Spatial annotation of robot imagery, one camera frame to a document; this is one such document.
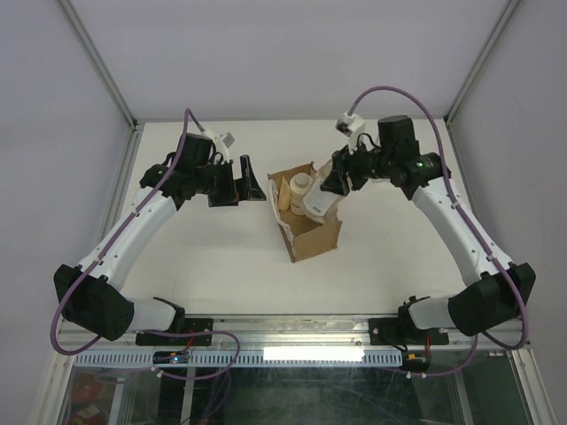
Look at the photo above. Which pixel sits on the clear bottle white cap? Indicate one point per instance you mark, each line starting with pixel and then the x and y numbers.
pixel 318 205

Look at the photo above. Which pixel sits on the beige sachet packet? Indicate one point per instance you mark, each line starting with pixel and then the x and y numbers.
pixel 284 196

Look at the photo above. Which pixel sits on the left aluminium corner post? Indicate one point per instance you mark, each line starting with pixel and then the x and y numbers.
pixel 93 55

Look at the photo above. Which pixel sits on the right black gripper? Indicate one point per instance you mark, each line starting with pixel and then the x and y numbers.
pixel 344 169

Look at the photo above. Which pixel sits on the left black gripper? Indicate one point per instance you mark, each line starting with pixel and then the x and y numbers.
pixel 229 197

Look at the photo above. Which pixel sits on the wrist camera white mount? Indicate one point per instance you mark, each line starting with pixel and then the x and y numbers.
pixel 351 126
pixel 221 143

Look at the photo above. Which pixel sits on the brown canvas tote bag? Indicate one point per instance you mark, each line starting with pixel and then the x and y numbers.
pixel 303 237

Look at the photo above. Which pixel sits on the white cream jar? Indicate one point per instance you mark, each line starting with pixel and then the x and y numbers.
pixel 299 184

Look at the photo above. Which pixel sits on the aluminium corner post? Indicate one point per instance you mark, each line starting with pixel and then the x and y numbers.
pixel 93 55
pixel 490 44

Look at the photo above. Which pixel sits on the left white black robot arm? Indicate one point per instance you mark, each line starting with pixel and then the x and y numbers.
pixel 89 293

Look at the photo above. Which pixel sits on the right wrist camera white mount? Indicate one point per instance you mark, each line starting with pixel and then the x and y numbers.
pixel 351 126

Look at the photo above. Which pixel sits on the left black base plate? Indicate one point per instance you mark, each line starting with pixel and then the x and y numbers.
pixel 191 325

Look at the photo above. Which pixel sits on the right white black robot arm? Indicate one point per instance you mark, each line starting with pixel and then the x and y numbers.
pixel 496 288

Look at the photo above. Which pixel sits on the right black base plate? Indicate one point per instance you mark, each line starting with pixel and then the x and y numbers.
pixel 391 331

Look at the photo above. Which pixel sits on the grey slotted cable duct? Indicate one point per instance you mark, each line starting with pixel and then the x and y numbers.
pixel 269 357

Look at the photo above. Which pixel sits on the right aluminium corner post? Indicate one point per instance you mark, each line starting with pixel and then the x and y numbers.
pixel 490 44

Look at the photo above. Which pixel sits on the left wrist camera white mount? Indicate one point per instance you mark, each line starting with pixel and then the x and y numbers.
pixel 221 143

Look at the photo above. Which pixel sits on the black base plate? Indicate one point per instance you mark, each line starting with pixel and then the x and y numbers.
pixel 391 331
pixel 191 325

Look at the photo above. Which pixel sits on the aluminium rail frame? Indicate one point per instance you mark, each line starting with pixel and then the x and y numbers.
pixel 255 332

